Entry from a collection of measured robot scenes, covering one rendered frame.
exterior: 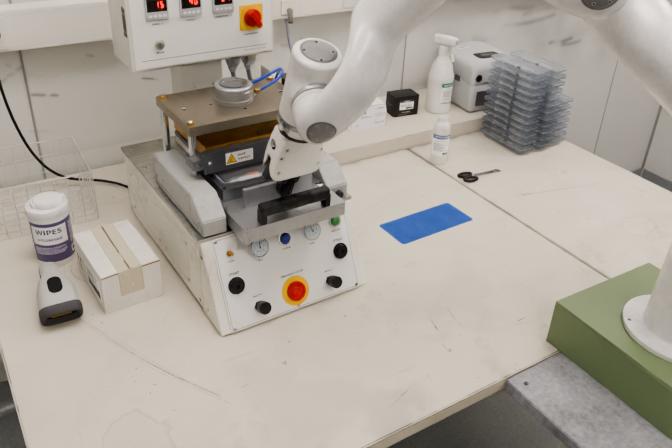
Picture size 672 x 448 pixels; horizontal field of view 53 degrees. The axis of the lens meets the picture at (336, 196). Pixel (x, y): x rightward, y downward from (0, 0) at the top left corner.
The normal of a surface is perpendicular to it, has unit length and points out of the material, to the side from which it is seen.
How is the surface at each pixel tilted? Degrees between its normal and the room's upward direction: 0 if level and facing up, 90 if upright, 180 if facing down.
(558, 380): 0
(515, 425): 0
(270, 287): 65
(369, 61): 69
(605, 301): 2
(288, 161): 109
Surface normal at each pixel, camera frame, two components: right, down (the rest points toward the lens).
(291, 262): 0.51, 0.03
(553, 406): 0.04, -0.87
